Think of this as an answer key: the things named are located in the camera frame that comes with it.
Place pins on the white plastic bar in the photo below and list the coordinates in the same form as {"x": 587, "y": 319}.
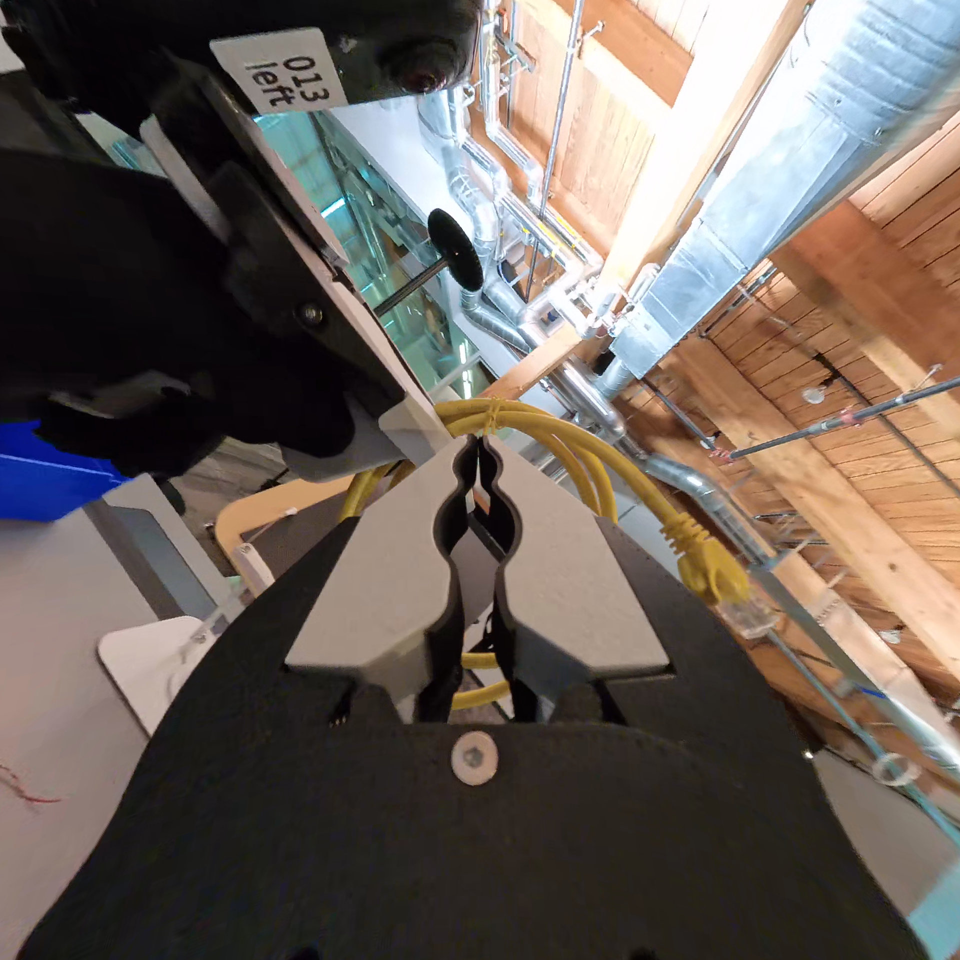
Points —
{"x": 255, "y": 570}

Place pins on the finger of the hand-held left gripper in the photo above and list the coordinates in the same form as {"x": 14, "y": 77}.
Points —
{"x": 412, "y": 427}
{"x": 352, "y": 461}

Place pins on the round silver pipe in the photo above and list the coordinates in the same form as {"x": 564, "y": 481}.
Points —
{"x": 510, "y": 300}

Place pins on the rectangular silver duct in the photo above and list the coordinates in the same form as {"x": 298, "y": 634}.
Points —
{"x": 787, "y": 187}

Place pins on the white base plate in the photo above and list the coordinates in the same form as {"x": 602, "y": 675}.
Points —
{"x": 142, "y": 667}

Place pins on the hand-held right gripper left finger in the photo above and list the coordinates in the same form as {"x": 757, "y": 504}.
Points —
{"x": 375, "y": 585}

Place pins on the dark table with wooden edge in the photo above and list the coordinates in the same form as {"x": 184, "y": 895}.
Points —
{"x": 247, "y": 517}

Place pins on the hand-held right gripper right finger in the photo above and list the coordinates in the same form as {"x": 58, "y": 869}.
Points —
{"x": 577, "y": 592}

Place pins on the person's left hand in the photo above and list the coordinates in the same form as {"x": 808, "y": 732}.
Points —
{"x": 112, "y": 285}

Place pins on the red twist tie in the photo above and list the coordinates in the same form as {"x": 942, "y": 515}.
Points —
{"x": 30, "y": 795}

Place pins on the blue plastic bin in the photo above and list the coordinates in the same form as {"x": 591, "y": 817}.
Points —
{"x": 52, "y": 472}

